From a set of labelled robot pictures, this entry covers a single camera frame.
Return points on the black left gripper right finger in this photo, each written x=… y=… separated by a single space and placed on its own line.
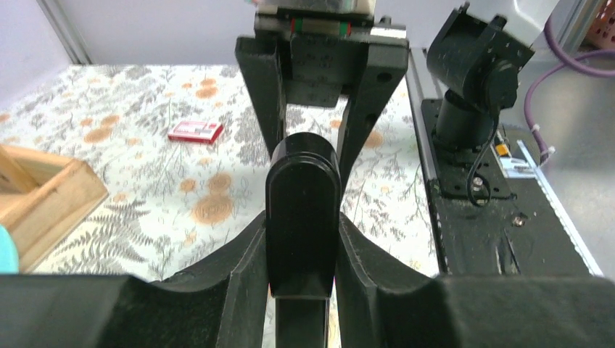
x=384 y=303

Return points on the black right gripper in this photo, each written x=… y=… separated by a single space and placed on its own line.
x=325 y=49

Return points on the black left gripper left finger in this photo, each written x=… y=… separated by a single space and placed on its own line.
x=219 y=301

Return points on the black stapler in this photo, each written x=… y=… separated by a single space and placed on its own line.
x=302 y=204

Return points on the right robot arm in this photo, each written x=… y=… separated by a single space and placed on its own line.
x=481 y=47

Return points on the red staple box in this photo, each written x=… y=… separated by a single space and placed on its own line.
x=196 y=132

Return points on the wooden rack base tray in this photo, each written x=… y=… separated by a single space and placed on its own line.
x=44 y=196

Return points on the teal t-shirt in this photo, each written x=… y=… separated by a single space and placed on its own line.
x=9 y=256

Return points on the pink perforated basket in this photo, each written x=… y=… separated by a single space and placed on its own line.
x=601 y=32

